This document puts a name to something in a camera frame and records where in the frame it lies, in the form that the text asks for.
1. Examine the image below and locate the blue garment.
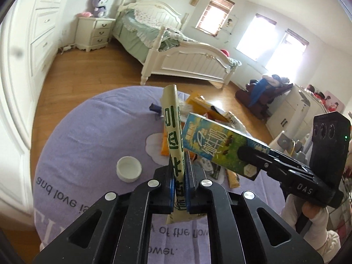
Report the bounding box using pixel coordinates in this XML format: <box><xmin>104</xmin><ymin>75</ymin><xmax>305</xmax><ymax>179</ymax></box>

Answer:
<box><xmin>249</xmin><ymin>78</ymin><xmax>271</xmax><ymax>108</ymax></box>

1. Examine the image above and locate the wall poster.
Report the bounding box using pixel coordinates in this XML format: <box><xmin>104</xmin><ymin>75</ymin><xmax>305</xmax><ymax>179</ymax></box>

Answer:
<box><xmin>224</xmin><ymin>15</ymin><xmax>238</xmax><ymax>33</ymax></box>

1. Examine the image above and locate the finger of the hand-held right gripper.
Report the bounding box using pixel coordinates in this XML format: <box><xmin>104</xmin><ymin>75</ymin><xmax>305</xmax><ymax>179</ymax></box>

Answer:
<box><xmin>238</xmin><ymin>146</ymin><xmax>315</xmax><ymax>184</ymax></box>
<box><xmin>269</xmin><ymin>148</ymin><xmax>313</xmax><ymax>175</ymax></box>

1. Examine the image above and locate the white clothes pile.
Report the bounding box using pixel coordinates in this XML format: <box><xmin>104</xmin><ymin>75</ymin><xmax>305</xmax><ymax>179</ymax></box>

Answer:
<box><xmin>261</xmin><ymin>74</ymin><xmax>290</xmax><ymax>88</ymax></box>

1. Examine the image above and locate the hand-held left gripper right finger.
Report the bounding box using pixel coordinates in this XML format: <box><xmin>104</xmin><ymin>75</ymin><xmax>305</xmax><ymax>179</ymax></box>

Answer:
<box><xmin>185</xmin><ymin>154</ymin><xmax>325</xmax><ymax>264</ymax></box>

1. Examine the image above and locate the white nightstand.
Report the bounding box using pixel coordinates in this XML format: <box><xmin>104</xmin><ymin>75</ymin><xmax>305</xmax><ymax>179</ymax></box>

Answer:
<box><xmin>75</xmin><ymin>16</ymin><xmax>116</xmax><ymax>53</ymax></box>

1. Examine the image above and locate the brown framed window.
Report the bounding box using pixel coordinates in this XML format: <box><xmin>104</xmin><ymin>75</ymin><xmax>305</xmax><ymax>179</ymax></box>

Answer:
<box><xmin>196</xmin><ymin>0</ymin><xmax>235</xmax><ymax>37</ymax></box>

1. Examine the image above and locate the yellow green stick packet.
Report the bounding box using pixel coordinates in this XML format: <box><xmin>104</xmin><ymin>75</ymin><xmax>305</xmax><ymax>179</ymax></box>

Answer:
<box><xmin>160</xmin><ymin>85</ymin><xmax>196</xmax><ymax>224</ymax></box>

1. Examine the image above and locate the yellow paper box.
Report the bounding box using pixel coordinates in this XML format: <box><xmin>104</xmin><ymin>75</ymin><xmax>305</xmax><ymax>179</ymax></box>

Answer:
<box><xmin>185</xmin><ymin>92</ymin><xmax>229</xmax><ymax>123</ymax></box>

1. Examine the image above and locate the dark red armchair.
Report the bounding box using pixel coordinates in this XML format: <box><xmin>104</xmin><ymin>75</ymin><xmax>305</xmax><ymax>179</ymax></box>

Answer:
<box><xmin>235</xmin><ymin>80</ymin><xmax>293</xmax><ymax>120</ymax></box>

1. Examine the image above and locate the white wardrobe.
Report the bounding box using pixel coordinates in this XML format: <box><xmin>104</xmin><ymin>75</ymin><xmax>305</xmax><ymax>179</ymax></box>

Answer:
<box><xmin>0</xmin><ymin>0</ymin><xmax>76</xmax><ymax>215</ymax></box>

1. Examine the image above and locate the bright window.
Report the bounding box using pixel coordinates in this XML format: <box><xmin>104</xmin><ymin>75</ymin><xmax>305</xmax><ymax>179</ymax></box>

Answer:
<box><xmin>265</xmin><ymin>29</ymin><xmax>310</xmax><ymax>75</ymax></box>
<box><xmin>236</xmin><ymin>14</ymin><xmax>277</xmax><ymax>61</ymax></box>

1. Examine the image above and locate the white round lid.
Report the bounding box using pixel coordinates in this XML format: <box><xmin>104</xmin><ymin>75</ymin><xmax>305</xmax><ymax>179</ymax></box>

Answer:
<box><xmin>116</xmin><ymin>156</ymin><xmax>142</xmax><ymax>182</ymax></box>

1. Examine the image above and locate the white green packet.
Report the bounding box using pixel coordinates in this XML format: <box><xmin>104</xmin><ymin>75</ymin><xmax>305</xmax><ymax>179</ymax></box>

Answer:
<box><xmin>225</xmin><ymin>112</ymin><xmax>247</xmax><ymax>133</ymax></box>

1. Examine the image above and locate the orange snack packet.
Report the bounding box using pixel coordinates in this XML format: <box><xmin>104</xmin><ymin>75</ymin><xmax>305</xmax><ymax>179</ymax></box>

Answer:
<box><xmin>160</xmin><ymin>135</ymin><xmax>172</xmax><ymax>157</ymax></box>

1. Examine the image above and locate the person's right forearm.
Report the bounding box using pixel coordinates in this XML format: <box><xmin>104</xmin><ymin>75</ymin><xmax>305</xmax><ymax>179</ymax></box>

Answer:
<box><xmin>313</xmin><ymin>227</ymin><xmax>343</xmax><ymax>264</ymax></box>

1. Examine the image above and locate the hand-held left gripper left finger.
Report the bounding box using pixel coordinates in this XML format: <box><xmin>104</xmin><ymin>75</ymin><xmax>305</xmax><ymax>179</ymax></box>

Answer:
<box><xmin>32</xmin><ymin>166</ymin><xmax>176</xmax><ymax>264</ymax></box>

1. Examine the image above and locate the white cabinet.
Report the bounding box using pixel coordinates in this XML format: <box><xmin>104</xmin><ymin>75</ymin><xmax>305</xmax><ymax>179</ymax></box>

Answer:
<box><xmin>265</xmin><ymin>84</ymin><xmax>328</xmax><ymax>141</ymax></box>

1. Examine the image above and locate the person's right hand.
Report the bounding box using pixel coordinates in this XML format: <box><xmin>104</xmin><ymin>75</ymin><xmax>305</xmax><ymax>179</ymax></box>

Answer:
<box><xmin>280</xmin><ymin>192</ymin><xmax>332</xmax><ymax>244</ymax></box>

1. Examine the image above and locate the blue green milk carton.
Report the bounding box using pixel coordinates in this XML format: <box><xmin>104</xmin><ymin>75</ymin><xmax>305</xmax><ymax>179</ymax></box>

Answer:
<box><xmin>181</xmin><ymin>113</ymin><xmax>271</xmax><ymax>182</ymax></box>

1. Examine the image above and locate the purple plush toy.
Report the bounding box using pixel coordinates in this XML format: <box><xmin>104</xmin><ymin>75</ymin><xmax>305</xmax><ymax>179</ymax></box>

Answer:
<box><xmin>91</xmin><ymin>0</ymin><xmax>109</xmax><ymax>18</ymax></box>

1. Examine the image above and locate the orange striped packet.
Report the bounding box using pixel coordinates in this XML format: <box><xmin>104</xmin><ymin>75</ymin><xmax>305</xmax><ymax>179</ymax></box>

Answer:
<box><xmin>225</xmin><ymin>169</ymin><xmax>241</xmax><ymax>189</ymax></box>

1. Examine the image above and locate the pink printed board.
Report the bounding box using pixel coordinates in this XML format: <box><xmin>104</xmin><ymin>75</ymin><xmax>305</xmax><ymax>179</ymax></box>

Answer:
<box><xmin>306</xmin><ymin>84</ymin><xmax>346</xmax><ymax>113</ymax></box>

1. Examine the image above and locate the purple printed tablecloth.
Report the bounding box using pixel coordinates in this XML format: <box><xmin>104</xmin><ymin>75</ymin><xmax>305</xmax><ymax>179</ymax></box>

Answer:
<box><xmin>32</xmin><ymin>86</ymin><xmax>288</xmax><ymax>264</ymax></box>

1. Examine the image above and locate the white wooden bed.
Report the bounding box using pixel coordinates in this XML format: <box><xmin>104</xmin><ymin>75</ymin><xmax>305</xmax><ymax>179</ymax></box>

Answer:
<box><xmin>113</xmin><ymin>0</ymin><xmax>242</xmax><ymax>89</ymax></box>

